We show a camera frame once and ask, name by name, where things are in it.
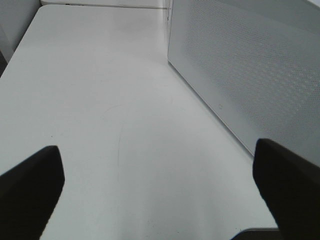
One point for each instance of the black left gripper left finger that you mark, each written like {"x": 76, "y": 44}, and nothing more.
{"x": 29, "y": 193}

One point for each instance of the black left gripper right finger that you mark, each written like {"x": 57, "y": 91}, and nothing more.
{"x": 290, "y": 187}

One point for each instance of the white microwave door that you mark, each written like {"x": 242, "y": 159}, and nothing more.
{"x": 256, "y": 64}

